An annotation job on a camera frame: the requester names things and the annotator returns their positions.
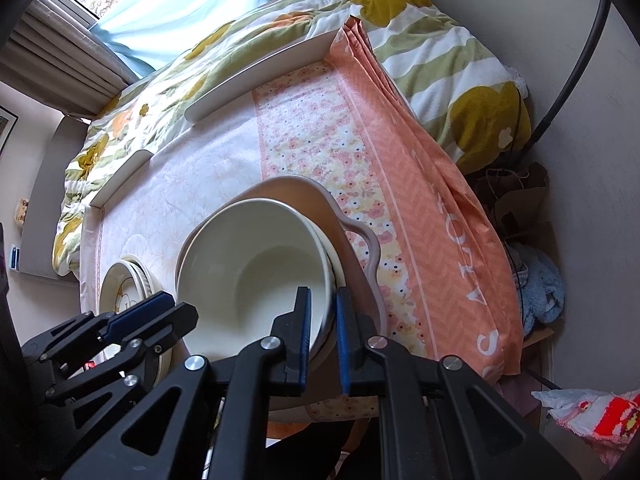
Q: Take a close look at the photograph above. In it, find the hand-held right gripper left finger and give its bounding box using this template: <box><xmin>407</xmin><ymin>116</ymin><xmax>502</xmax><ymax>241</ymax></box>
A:
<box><xmin>62</xmin><ymin>286</ymin><xmax>313</xmax><ymax>480</ymax></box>

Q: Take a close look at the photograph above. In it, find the floral blanket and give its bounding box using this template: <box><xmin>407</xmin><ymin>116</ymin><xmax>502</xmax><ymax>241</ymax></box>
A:
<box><xmin>52</xmin><ymin>0</ymin><xmax>532</xmax><ymax>279</ymax></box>

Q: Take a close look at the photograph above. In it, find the framed wall picture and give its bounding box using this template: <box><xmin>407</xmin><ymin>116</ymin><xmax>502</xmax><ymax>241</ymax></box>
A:
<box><xmin>0</xmin><ymin>104</ymin><xmax>19</xmax><ymax>153</ymax></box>

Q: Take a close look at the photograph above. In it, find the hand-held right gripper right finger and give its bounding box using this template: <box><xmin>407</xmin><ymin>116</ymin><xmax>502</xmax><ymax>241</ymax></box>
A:
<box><xmin>337</xmin><ymin>286</ymin><xmax>582</xmax><ymax>480</ymax></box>

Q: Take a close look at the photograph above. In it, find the sheer blue curtain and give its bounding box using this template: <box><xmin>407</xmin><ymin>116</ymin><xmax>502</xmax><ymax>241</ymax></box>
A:
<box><xmin>90</xmin><ymin>0</ymin><xmax>292</xmax><ymax>73</ymax></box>

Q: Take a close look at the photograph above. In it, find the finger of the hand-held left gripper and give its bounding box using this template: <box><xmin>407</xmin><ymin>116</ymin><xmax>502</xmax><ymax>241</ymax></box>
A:
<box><xmin>44</xmin><ymin>301</ymin><xmax>200</xmax><ymax>432</ymax></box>
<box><xmin>21</xmin><ymin>290</ymin><xmax>176</xmax><ymax>364</ymax></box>

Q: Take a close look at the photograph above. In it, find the light blue towel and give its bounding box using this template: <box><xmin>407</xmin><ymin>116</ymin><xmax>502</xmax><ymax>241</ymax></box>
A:
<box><xmin>517</xmin><ymin>247</ymin><xmax>567</xmax><ymax>337</ymax></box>

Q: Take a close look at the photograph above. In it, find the brown paper bag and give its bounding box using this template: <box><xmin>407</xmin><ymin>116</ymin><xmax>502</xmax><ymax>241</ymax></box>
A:
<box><xmin>472</xmin><ymin>161</ymin><xmax>552</xmax><ymax>248</ymax></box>

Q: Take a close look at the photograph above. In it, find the orange floral towel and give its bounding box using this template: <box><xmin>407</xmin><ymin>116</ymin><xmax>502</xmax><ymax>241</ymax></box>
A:
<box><xmin>251</xmin><ymin>15</ymin><xmax>524</xmax><ymax>377</ymax></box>

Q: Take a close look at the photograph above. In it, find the pink square basin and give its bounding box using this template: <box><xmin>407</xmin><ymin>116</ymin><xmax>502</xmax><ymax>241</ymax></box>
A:
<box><xmin>176</xmin><ymin>175</ymin><xmax>387</xmax><ymax>411</ymax></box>

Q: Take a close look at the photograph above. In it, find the yellow rimmed plate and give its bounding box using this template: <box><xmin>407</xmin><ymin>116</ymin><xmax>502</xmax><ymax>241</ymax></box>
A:
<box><xmin>147</xmin><ymin>342</ymin><xmax>175</xmax><ymax>387</ymax></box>

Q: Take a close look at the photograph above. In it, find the black cable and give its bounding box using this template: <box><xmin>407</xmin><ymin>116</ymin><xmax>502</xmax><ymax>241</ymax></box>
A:
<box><xmin>529</xmin><ymin>0</ymin><xmax>613</xmax><ymax>147</ymax></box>

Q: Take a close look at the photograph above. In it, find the cream ceramic bowl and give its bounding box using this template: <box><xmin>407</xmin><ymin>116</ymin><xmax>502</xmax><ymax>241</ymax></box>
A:
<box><xmin>300</xmin><ymin>214</ymin><xmax>347</xmax><ymax>363</ymax></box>
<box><xmin>176</xmin><ymin>199</ymin><xmax>337</xmax><ymax>357</ymax></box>

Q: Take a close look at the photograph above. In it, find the beige curtain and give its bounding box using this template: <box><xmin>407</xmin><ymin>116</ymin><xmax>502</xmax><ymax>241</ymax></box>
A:
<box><xmin>0</xmin><ymin>0</ymin><xmax>137</xmax><ymax>117</ymax></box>

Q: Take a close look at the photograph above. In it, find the large white plate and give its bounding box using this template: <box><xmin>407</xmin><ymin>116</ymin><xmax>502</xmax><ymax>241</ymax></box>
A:
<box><xmin>99</xmin><ymin>255</ymin><xmax>177</xmax><ymax>361</ymax></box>

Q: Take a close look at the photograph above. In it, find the red and white knitted cloth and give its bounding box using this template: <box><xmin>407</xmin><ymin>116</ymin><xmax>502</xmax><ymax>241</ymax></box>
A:
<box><xmin>531</xmin><ymin>389</ymin><xmax>640</xmax><ymax>463</ymax></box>

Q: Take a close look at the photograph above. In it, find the white tablecloth with orange border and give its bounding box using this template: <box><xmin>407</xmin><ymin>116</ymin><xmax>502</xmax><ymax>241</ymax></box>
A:
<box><xmin>79</xmin><ymin>60</ymin><xmax>387</xmax><ymax>422</ymax></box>

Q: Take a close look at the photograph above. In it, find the small printed saucer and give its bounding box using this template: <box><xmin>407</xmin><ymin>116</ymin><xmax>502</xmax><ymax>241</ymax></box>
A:
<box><xmin>102</xmin><ymin>259</ymin><xmax>151</xmax><ymax>326</ymax></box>

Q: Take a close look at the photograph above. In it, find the grey headboard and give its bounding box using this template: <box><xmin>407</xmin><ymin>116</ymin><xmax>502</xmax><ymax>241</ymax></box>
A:
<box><xmin>10</xmin><ymin>114</ymin><xmax>92</xmax><ymax>281</ymax></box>

